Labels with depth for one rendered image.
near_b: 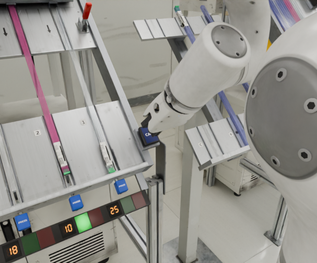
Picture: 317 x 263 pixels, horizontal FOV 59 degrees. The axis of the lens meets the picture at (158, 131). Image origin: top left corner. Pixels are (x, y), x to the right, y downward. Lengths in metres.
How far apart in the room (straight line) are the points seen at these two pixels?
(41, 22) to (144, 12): 2.02
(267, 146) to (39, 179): 0.57
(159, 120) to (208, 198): 1.24
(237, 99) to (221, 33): 1.08
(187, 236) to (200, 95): 0.87
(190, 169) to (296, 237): 0.80
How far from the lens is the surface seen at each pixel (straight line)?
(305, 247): 0.27
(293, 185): 0.17
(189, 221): 1.21
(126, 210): 0.70
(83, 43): 0.87
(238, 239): 1.56
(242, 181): 1.67
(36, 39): 0.86
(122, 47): 2.78
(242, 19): 0.52
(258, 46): 0.52
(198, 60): 0.44
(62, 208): 1.11
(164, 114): 0.54
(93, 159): 0.70
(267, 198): 1.85
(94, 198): 1.13
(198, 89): 0.47
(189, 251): 1.35
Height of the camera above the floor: 1.13
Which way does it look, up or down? 27 degrees down
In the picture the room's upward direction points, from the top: straight up
